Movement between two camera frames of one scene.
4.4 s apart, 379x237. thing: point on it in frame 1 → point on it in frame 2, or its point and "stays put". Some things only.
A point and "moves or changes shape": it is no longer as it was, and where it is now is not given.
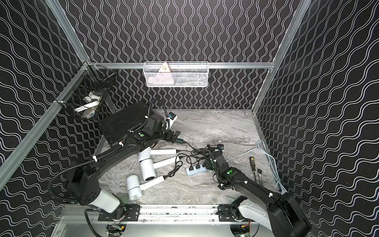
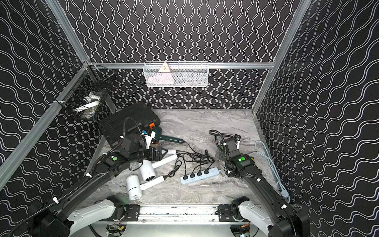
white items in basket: [90, 103] stays put
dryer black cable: [177, 165] moves or changes shape
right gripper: [208, 164] → [219, 154]
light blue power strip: [196, 171] moves or changes shape
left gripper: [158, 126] → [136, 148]
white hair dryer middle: [148, 167] stays put
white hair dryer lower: [133, 187] stays put
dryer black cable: [198, 166] moves or changes shape
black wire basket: [84, 96] stays put
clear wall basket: [183, 74] stays put
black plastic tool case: [115, 127] stays put
